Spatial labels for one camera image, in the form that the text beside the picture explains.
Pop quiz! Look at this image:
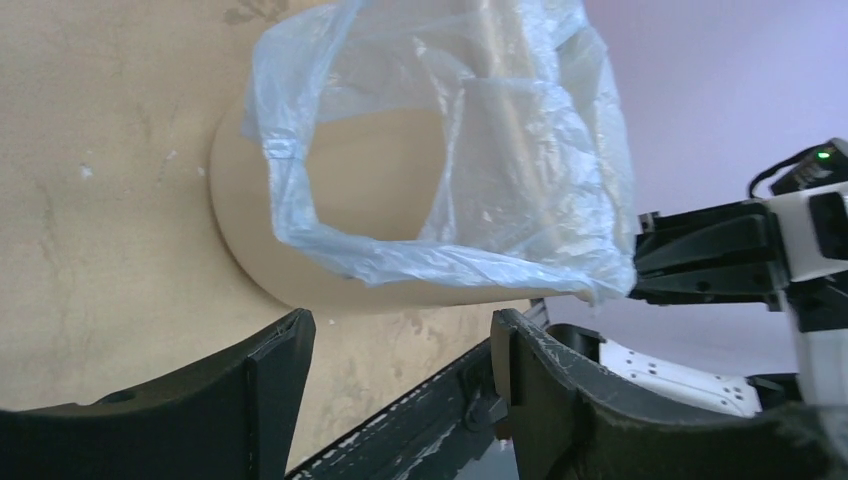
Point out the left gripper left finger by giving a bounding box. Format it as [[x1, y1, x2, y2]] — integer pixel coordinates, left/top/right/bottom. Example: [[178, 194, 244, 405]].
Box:
[[1, 309, 316, 479]]

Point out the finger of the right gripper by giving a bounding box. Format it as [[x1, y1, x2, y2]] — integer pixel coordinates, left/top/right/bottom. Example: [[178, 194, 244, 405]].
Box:
[[628, 264, 789, 306], [634, 201, 773, 276]]

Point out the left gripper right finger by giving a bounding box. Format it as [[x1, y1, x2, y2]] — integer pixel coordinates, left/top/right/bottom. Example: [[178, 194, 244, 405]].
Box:
[[490, 309, 847, 479]]

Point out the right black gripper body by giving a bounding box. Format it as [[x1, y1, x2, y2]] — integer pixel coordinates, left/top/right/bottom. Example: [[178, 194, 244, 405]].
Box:
[[748, 161, 847, 333]]

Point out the blue plastic trash bag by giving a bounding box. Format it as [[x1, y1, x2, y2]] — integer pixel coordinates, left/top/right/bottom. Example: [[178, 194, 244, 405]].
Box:
[[242, 1, 636, 303]]

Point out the beige paper trash bin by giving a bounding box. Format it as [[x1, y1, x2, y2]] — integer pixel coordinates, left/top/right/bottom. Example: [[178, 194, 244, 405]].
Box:
[[209, 101, 542, 314]]

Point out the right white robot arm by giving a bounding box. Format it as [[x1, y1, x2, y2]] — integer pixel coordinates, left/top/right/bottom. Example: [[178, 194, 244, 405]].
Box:
[[549, 138, 847, 417]]

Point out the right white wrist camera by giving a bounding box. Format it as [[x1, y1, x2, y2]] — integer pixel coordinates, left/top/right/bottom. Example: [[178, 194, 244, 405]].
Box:
[[767, 138, 847, 282]]

